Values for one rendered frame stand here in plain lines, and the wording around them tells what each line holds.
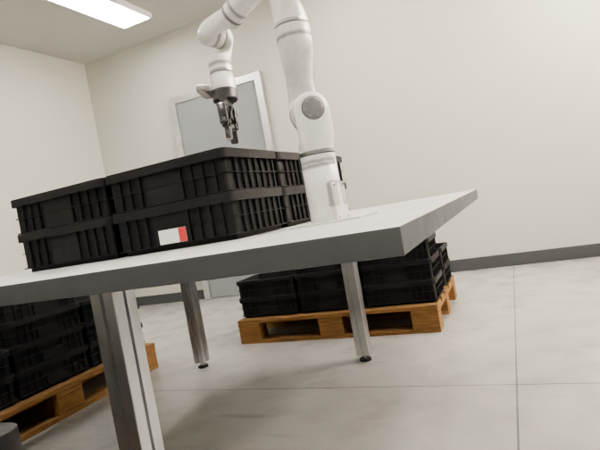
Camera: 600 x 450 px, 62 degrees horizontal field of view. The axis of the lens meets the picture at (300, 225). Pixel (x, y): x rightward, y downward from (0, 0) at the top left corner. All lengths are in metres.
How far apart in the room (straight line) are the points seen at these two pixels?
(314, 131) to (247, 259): 0.57
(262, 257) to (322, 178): 0.53
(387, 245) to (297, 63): 0.76
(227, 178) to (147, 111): 4.43
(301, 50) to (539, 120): 3.19
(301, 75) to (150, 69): 4.40
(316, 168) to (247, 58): 3.84
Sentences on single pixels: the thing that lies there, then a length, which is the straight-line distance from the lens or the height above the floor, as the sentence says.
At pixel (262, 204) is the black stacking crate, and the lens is 1.38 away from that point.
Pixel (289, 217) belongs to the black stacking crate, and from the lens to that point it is 1.51.
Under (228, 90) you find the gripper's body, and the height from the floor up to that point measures 1.12.
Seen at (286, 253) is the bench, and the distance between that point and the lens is 0.73.
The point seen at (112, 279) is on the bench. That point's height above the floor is 0.68.
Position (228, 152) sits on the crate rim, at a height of 0.92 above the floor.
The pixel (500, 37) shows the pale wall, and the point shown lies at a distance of 4.43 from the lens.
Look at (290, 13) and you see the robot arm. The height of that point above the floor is 1.23.
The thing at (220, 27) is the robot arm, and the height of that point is 1.30.
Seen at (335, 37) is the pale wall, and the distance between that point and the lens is 4.71.
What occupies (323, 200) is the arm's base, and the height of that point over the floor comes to 0.76.
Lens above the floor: 0.74
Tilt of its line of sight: 2 degrees down
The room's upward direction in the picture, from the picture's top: 10 degrees counter-clockwise
